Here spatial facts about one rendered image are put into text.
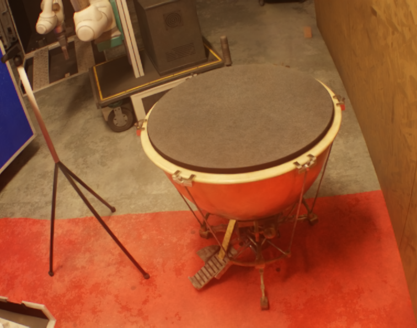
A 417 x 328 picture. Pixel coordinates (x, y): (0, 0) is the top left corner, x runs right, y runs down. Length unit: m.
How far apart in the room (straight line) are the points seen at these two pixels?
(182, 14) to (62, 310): 1.94
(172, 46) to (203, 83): 1.21
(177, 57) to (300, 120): 1.65
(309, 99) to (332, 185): 0.91
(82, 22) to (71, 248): 1.27
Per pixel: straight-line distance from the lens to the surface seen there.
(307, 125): 1.43
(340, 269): 2.01
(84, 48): 4.68
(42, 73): 4.60
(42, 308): 2.08
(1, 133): 2.99
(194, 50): 2.99
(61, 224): 2.60
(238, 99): 1.60
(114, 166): 2.83
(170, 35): 2.90
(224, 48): 1.90
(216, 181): 1.30
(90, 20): 2.54
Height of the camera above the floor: 1.62
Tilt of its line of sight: 37 degrees down
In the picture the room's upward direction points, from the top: 12 degrees counter-clockwise
